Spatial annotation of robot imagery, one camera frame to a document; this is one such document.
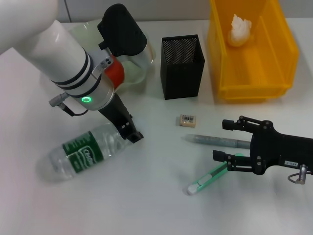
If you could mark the grey marker pen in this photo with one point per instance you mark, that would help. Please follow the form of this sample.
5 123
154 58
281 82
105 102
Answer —
215 140

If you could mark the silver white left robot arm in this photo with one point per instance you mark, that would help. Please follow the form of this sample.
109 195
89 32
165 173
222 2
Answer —
58 56

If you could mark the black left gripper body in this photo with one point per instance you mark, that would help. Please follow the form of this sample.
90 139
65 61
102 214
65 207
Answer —
116 110

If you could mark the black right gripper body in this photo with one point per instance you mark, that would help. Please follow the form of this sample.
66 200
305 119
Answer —
283 151

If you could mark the black mesh pen holder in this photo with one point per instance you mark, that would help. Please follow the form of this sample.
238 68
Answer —
182 80

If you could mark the white paper ball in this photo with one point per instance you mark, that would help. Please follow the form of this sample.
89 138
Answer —
239 29

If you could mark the clear water bottle green label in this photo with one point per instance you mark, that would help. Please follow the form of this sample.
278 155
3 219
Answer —
80 151

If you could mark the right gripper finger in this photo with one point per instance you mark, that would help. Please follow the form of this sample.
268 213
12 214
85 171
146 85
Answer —
218 155
228 124

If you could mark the wavy green glass fruit plate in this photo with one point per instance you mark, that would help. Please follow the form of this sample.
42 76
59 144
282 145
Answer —
137 71

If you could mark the red-orange fruit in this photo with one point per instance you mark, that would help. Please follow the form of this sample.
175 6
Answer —
116 74

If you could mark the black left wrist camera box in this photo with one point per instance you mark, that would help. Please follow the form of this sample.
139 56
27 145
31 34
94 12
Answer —
122 29

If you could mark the green utility knife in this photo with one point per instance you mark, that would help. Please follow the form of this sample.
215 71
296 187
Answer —
205 178

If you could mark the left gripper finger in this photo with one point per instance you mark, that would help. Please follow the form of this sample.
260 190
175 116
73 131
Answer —
133 134

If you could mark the yellow plastic bin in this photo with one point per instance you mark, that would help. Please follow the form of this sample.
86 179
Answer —
254 71

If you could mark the beige eraser with barcode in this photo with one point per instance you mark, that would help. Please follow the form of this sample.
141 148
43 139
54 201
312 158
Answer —
187 120

